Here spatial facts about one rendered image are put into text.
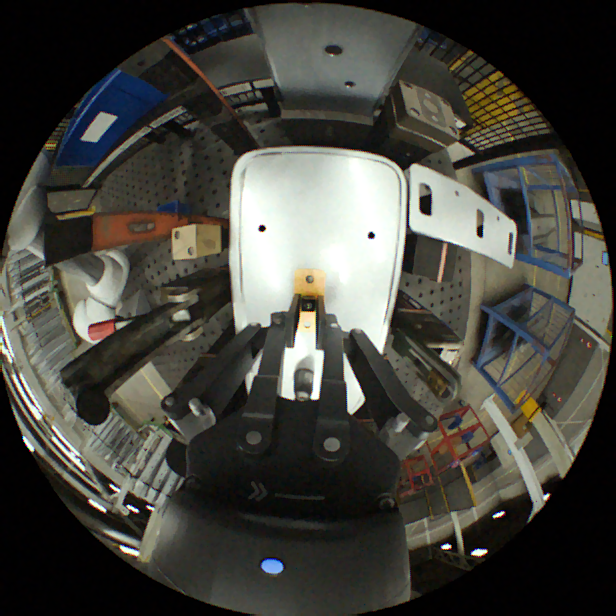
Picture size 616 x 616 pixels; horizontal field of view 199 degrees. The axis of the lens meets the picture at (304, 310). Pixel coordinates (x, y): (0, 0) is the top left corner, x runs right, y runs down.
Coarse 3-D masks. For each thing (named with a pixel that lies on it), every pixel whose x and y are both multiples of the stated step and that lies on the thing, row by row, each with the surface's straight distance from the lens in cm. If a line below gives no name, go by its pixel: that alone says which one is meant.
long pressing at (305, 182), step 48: (240, 192) 24; (288, 192) 22; (336, 192) 22; (384, 192) 24; (240, 240) 23; (288, 240) 21; (336, 240) 21; (384, 240) 23; (240, 288) 24; (288, 288) 22; (336, 288) 22; (384, 288) 24; (384, 336) 27; (288, 384) 31
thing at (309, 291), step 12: (300, 276) 21; (324, 276) 21; (300, 288) 22; (312, 288) 22; (324, 288) 22; (312, 300) 21; (300, 312) 23; (312, 312) 23; (300, 324) 24; (312, 324) 23
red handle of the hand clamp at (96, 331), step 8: (184, 312) 21; (112, 320) 25; (120, 320) 25; (128, 320) 24; (176, 320) 22; (184, 320) 22; (88, 328) 28; (96, 328) 26; (104, 328) 25; (112, 328) 25; (96, 336) 27; (104, 336) 26
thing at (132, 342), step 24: (168, 312) 19; (120, 336) 17; (144, 336) 19; (168, 336) 20; (96, 360) 16; (120, 360) 18; (144, 360) 18; (72, 384) 17; (96, 384) 18; (120, 384) 18; (96, 408) 15
